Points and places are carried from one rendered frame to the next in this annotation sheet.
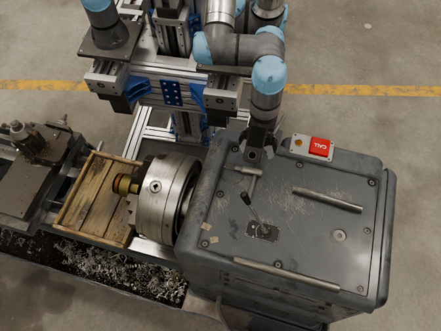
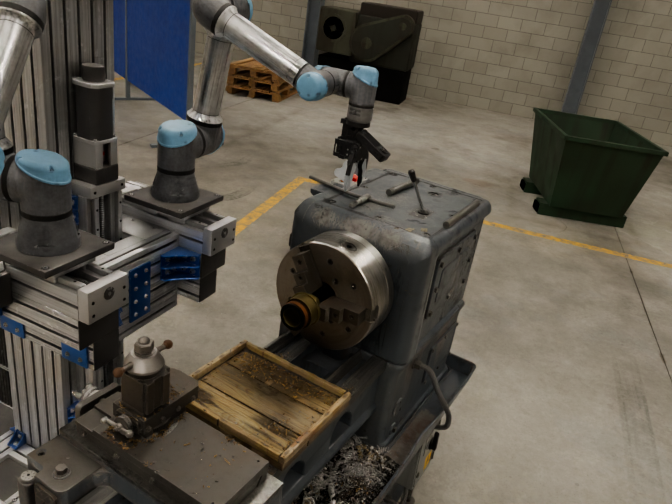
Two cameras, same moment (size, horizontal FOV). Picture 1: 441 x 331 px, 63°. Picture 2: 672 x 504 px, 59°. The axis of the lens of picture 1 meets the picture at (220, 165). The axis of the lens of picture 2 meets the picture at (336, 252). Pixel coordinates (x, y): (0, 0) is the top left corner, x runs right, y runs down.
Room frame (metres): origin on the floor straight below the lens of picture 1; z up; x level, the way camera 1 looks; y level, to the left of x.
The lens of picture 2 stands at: (0.25, 1.63, 1.88)
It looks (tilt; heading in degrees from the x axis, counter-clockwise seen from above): 25 degrees down; 280
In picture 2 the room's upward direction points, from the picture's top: 9 degrees clockwise
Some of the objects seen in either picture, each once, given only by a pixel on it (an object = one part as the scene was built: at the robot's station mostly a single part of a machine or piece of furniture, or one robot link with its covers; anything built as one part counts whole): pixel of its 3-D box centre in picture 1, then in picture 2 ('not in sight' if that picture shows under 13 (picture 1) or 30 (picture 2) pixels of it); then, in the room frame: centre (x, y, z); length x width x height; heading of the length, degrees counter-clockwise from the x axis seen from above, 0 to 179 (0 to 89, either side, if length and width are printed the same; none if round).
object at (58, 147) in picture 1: (42, 150); (153, 406); (0.75, 0.71, 0.99); 0.20 x 0.10 x 0.05; 72
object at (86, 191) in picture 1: (107, 197); (261, 397); (0.59, 0.46, 0.89); 0.36 x 0.30 x 0.04; 162
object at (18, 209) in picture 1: (34, 167); (163, 444); (0.70, 0.76, 0.95); 0.43 x 0.17 x 0.05; 162
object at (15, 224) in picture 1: (28, 173); (151, 479); (0.70, 0.81, 0.90); 0.47 x 0.30 x 0.06; 162
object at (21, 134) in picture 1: (19, 129); (144, 357); (0.76, 0.74, 1.13); 0.08 x 0.08 x 0.03
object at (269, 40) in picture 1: (262, 51); (329, 81); (0.65, -0.11, 1.59); 0.11 x 0.11 x 0.08; 83
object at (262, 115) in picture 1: (263, 104); (359, 113); (0.55, -0.11, 1.52); 0.08 x 0.08 x 0.05
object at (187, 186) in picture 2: not in sight; (175, 180); (1.09, -0.04, 1.21); 0.15 x 0.15 x 0.10
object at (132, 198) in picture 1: (138, 214); (345, 312); (0.43, 0.28, 1.08); 0.12 x 0.11 x 0.05; 162
